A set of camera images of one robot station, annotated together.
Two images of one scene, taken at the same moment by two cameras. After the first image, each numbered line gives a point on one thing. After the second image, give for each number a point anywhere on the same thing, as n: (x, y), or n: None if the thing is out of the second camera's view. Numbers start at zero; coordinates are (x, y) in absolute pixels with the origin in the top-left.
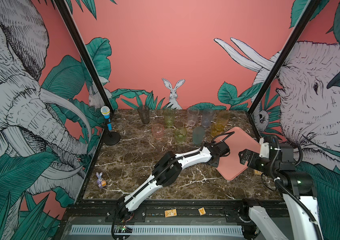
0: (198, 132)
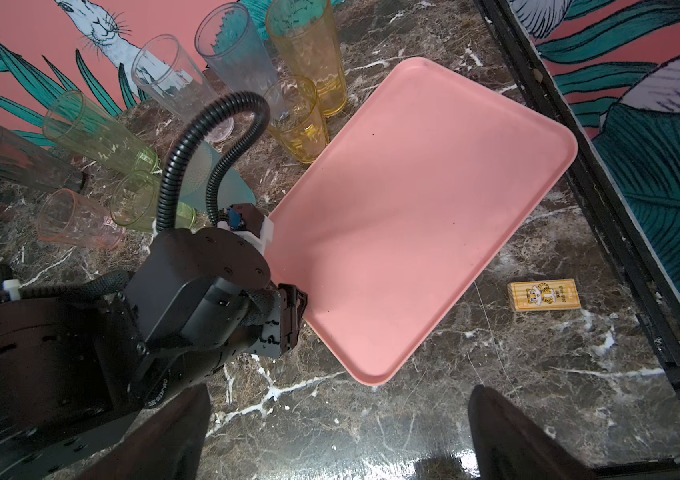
0: (232, 190)
